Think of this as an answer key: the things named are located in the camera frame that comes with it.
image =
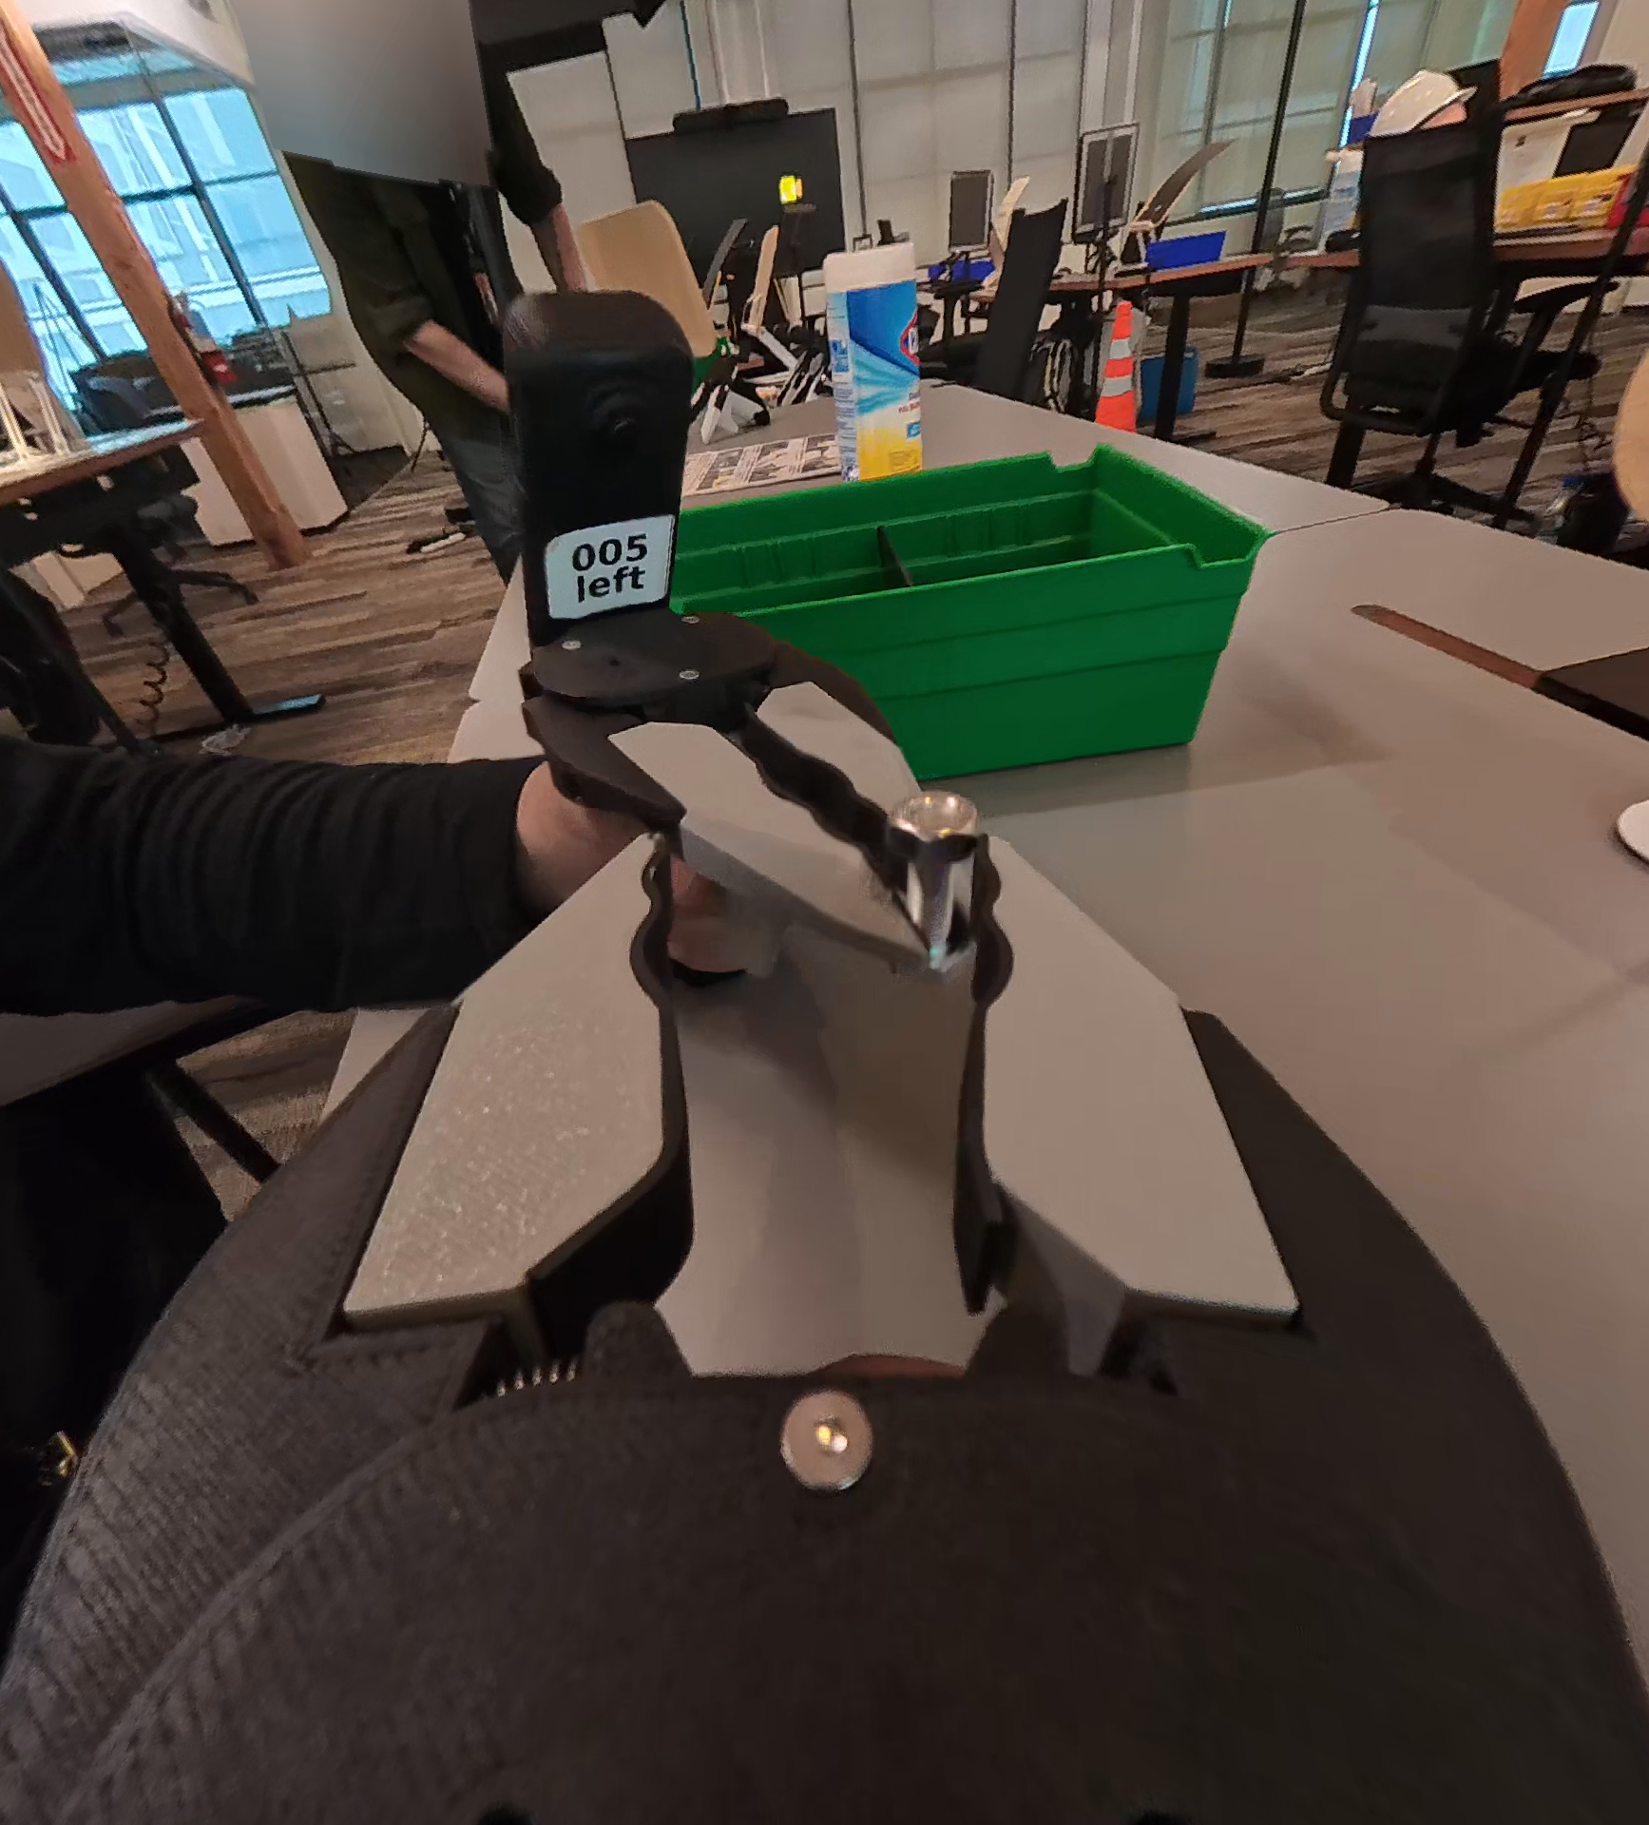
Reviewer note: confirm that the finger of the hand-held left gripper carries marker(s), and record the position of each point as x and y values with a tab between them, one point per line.
839	742
754	841

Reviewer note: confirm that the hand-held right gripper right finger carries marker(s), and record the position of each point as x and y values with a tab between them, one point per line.
1125	1126

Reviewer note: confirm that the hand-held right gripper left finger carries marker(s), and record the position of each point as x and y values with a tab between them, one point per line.
526	1112

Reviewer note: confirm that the silver hex bolt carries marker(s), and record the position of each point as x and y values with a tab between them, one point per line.
932	885

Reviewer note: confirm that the green plastic bin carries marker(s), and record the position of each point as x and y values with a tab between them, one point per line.
1053	627

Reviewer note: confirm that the person's left forearm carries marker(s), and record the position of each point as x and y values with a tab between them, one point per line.
197	871

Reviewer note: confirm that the person's left hand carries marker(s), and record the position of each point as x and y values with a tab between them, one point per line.
582	857

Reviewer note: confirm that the printed paper sheet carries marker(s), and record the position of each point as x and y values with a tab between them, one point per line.
754	464

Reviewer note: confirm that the tan wooden chair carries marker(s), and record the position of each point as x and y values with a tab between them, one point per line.
639	264

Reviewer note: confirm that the wipes canister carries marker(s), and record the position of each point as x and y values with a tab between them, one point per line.
875	371

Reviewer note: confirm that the black display screen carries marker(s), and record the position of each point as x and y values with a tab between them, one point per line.
738	171

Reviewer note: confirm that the black office chair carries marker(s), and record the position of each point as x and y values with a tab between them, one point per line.
1438	256
1024	286

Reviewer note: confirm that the orange traffic cone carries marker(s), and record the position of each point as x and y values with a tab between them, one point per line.
1119	379

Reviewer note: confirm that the computer monitor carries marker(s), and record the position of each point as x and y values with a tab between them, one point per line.
1107	179

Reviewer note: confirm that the wooden office desk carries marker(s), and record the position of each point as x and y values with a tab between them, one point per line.
1537	243
27	478

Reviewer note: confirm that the white hard hat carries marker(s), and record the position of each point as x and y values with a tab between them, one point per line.
1420	104

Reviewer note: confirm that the yellow plastic bin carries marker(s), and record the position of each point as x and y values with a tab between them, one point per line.
1567	201

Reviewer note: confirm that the slanted wooden post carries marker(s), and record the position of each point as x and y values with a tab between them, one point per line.
126	272

